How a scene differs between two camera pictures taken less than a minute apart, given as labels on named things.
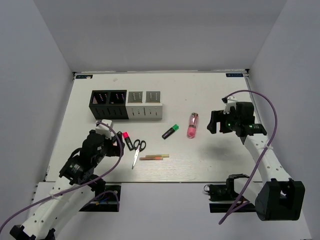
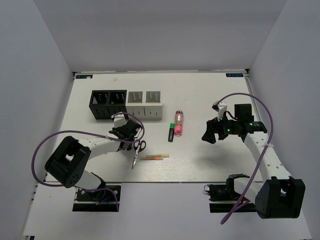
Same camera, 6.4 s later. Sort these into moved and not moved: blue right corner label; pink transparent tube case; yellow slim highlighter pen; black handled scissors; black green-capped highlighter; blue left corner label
Moved: black green-capped highlighter; pink transparent tube case
Not moved: black handled scissors; yellow slim highlighter pen; blue right corner label; blue left corner label
